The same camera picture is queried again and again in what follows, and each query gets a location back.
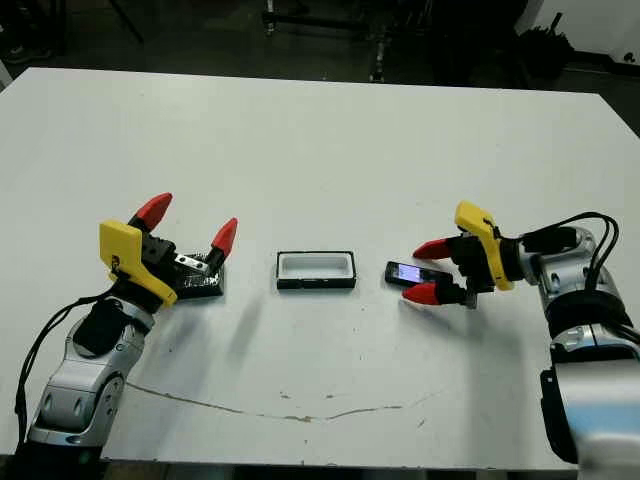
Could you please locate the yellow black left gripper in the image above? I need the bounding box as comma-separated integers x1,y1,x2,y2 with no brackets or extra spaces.
98,192,240,305

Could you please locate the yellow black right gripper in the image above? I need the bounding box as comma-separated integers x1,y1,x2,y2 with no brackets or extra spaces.
401,200,516,310

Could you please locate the black camera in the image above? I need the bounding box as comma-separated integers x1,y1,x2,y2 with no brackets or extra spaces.
384,259,454,289

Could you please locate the black box lid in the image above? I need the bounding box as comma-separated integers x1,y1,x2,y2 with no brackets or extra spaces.
174,259,225,300

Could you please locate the black box with white liner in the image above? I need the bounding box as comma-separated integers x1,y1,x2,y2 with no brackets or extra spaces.
275,249,357,292

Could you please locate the black slanted stand leg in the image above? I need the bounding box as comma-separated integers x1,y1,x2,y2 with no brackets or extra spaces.
108,0,145,45

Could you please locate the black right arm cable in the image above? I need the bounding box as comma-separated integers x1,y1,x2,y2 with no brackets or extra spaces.
522,212,640,346

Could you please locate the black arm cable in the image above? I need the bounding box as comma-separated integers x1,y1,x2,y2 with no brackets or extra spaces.
13,294,109,441
522,212,640,346

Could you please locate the grey metal stand post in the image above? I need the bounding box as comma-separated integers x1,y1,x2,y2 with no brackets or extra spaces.
368,29,389,84

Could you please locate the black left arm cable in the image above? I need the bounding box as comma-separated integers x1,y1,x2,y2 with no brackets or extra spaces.
13,294,109,441

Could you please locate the black bundle by wall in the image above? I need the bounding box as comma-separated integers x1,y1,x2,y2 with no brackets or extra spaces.
517,12,576,81

